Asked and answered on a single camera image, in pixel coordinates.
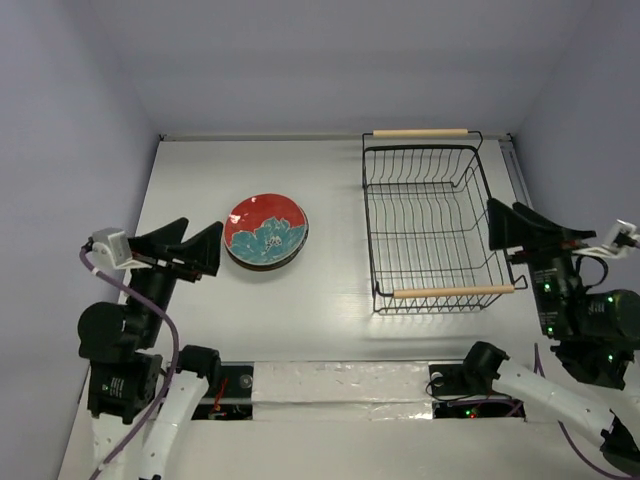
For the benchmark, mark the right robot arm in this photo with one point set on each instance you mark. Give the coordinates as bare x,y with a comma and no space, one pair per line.
595,334

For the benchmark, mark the black wire dish rack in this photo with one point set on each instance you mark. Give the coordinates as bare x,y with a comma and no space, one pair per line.
425,201

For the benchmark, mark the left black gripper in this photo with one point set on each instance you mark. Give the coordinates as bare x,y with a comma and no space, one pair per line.
202,250

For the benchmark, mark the red and blue plate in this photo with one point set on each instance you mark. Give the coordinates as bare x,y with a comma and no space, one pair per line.
267,209

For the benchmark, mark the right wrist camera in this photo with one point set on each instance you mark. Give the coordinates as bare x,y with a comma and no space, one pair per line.
621,240

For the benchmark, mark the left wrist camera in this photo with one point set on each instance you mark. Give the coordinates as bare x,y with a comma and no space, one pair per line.
110,250

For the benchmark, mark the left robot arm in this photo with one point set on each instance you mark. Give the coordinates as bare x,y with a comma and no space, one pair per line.
143,385

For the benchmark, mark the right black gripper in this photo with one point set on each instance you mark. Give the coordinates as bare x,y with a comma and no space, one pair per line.
542,249

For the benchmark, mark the dark blue plate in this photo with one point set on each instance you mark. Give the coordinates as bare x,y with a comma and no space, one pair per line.
267,248

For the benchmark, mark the metal rail at right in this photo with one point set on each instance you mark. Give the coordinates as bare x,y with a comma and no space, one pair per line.
515,172

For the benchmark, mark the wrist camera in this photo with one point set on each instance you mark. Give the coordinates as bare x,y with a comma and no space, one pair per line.
110,250
621,240

